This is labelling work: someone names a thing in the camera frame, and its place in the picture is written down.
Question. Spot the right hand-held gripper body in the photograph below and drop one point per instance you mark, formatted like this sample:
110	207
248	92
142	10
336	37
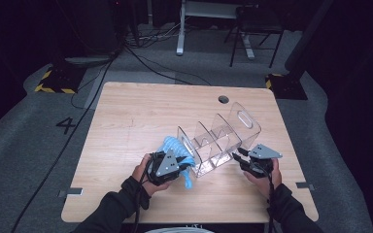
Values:
264	152

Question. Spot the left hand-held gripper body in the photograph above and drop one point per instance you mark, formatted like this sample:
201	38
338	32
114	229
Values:
166	165

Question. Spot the blue microfibre cloth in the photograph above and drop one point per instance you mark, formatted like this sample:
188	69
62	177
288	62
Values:
175	144

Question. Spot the clear acrylic divided organizer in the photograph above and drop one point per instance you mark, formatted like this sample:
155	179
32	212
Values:
220	139

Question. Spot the person's left hand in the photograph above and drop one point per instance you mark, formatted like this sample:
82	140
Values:
140	171

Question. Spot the person's right hand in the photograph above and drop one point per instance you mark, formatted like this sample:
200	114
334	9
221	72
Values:
262	186

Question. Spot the person's light clothing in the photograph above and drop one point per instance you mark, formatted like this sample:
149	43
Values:
178	230

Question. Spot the black yellow striped stand base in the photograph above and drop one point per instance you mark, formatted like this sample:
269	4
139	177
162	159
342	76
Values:
63	81
286	89

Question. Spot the dark slanted stand pole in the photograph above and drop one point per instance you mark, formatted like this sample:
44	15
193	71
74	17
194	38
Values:
307	35

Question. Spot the black chair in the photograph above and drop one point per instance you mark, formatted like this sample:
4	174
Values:
257	22

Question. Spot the grey metal table bracket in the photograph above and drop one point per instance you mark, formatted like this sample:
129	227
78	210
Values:
73	191
304	185

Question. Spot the white desk frame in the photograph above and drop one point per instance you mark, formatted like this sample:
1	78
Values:
180	32

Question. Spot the grey stand base plate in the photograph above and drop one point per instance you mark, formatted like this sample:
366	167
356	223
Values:
89	60

